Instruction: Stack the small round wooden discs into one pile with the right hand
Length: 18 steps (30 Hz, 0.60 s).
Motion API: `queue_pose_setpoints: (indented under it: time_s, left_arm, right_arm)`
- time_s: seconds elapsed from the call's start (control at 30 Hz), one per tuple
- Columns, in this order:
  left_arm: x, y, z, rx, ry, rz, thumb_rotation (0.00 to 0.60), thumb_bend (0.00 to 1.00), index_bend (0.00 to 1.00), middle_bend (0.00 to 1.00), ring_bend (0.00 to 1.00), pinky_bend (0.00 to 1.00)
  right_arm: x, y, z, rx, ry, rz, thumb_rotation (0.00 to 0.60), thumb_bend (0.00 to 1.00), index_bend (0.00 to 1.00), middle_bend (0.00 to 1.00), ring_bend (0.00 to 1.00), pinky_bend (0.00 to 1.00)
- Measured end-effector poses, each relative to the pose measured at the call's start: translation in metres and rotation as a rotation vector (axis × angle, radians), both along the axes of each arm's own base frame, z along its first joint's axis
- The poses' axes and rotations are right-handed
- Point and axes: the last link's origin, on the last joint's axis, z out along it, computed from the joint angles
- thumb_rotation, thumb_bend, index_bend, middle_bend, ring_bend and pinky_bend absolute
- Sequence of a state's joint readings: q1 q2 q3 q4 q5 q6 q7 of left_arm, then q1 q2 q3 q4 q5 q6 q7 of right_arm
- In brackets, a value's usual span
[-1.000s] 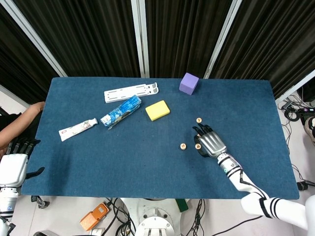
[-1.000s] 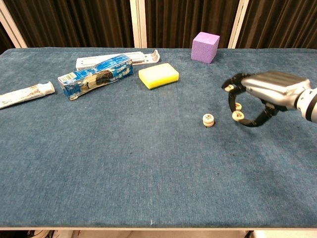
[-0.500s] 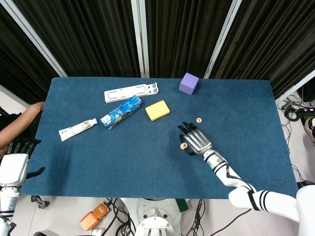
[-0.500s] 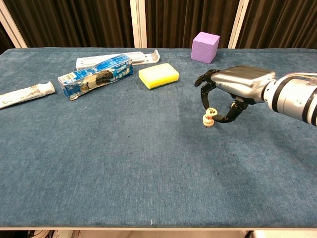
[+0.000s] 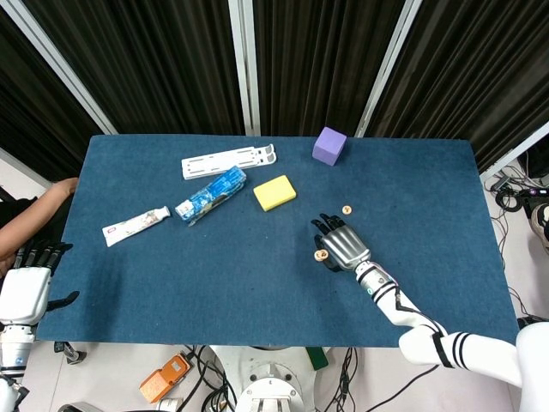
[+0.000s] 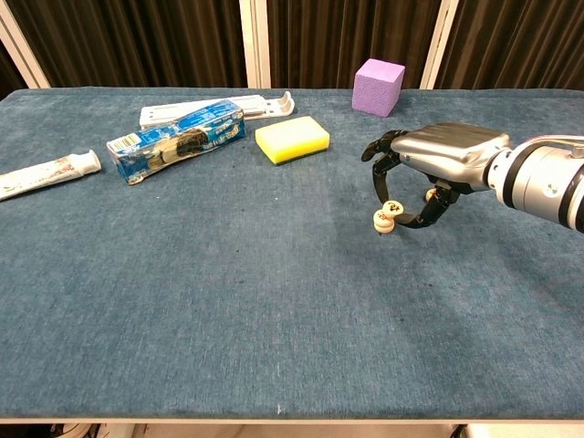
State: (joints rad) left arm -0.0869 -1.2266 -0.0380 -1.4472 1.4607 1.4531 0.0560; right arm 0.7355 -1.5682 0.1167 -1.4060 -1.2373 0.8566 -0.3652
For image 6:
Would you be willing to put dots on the blue cookie package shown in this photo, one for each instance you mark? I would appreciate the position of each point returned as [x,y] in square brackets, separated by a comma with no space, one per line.
[182,139]

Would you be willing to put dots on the white leaning frame post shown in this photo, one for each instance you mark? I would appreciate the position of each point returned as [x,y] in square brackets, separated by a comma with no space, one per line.
[439,45]

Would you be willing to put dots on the white plastic holder bracket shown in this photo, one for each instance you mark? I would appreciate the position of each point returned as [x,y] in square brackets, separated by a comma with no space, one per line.
[267,106]

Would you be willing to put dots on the yellow green sponge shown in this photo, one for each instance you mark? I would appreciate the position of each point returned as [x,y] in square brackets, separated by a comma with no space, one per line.
[292,137]

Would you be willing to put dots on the white slanted frame post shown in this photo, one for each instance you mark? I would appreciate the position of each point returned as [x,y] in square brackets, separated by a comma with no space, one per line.
[23,45]

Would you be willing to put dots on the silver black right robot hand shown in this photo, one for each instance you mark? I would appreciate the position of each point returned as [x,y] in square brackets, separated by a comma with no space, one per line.
[451,153]

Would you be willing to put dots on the dark pleated curtain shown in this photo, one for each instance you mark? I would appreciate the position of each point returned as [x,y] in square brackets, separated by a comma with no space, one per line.
[137,41]

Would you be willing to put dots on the white upright frame post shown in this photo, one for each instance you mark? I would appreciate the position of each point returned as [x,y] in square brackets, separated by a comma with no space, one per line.
[255,43]

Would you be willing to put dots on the white round object under table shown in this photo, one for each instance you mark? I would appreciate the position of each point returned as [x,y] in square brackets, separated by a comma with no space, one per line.
[76,430]

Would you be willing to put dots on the blue table cloth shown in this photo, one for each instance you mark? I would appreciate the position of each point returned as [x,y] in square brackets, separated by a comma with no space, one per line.
[228,283]

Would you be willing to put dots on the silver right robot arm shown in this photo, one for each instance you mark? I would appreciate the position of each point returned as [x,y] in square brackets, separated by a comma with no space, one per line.
[543,178]

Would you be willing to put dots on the purple foam cube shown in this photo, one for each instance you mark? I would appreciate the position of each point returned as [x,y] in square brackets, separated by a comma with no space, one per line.
[378,86]

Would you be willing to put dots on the white toothpaste tube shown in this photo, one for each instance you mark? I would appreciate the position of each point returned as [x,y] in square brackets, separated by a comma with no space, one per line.
[41,174]

